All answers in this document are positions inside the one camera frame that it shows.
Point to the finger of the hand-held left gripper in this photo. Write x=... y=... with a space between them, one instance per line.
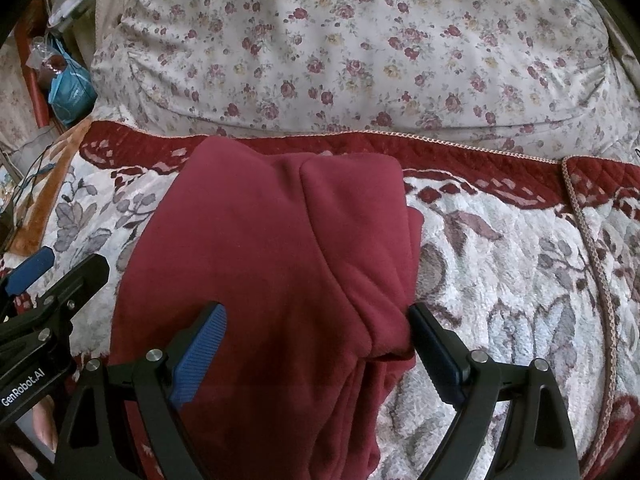
x=80 y=277
x=32 y=266

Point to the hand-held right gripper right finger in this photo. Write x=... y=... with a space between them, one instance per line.
x=440 y=360

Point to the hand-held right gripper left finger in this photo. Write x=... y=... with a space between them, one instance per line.
x=200 y=355

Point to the dark red garment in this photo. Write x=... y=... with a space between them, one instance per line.
x=250 y=235

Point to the person's left hand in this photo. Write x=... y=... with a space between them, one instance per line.
x=46 y=422

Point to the red-bordered leaf print blanket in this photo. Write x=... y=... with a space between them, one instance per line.
x=500 y=270

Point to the orange-brown blanket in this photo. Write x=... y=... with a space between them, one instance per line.
x=55 y=160

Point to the red-brown wooden furniture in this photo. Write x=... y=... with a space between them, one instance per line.
x=37 y=95

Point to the blue plastic bag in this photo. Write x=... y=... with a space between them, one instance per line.
x=70 y=92

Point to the clear plastic packaging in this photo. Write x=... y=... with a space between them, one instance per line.
x=67 y=5

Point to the floral white pillow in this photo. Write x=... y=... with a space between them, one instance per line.
x=350 y=60

